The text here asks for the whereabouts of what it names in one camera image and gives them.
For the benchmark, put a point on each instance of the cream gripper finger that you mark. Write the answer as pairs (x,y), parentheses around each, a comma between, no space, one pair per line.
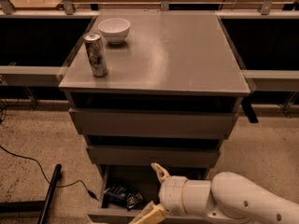
(161,173)
(152,213)

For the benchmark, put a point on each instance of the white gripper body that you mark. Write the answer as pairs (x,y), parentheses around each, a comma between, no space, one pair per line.
(171,191)

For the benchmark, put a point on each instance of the blue chip bag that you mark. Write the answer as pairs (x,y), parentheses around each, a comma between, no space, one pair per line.
(123,195)

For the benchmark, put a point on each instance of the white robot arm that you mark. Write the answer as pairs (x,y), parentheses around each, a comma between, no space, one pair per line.
(228,198)

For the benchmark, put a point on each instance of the grey open bottom drawer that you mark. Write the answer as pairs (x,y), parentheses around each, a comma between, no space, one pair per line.
(145,181)

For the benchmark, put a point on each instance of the grey middle drawer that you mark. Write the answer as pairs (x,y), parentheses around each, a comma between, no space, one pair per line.
(144,156)

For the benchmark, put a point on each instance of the grey drawer cabinet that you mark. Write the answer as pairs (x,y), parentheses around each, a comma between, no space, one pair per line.
(170,62)

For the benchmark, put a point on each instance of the grey top drawer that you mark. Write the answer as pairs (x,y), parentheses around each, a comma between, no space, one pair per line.
(153,124)

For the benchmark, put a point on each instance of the black stand leg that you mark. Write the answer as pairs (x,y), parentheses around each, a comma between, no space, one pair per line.
(41,207)

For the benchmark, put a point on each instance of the tall printed drink can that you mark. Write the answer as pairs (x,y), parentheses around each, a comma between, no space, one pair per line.
(95,51)

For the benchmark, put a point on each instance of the white ceramic bowl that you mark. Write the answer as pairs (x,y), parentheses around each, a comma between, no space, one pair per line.
(114,30)

